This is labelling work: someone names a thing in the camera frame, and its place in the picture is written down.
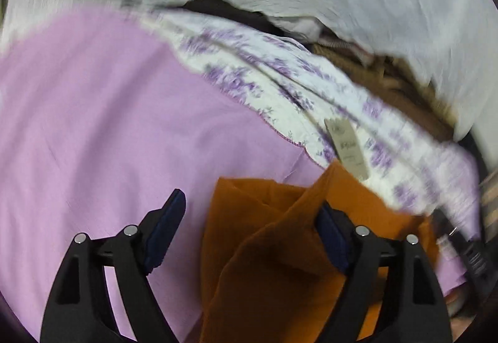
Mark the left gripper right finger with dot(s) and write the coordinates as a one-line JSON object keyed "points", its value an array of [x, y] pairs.
{"points": [[413, 308]]}

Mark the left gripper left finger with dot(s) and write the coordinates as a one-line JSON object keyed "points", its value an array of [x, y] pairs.
{"points": [[78, 308]]}

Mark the orange knit child cardigan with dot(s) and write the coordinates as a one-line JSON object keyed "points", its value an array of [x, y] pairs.
{"points": [[264, 272]]}

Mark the purple floral white quilt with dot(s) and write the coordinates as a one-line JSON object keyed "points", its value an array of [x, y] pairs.
{"points": [[296, 92]]}

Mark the beige paper price tag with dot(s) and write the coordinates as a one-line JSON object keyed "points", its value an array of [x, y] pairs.
{"points": [[346, 145]]}

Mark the lilac bed sheet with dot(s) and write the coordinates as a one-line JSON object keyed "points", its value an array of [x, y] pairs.
{"points": [[100, 122]]}

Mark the woven brown mat stack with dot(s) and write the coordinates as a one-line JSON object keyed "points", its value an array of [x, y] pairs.
{"points": [[392, 80]]}

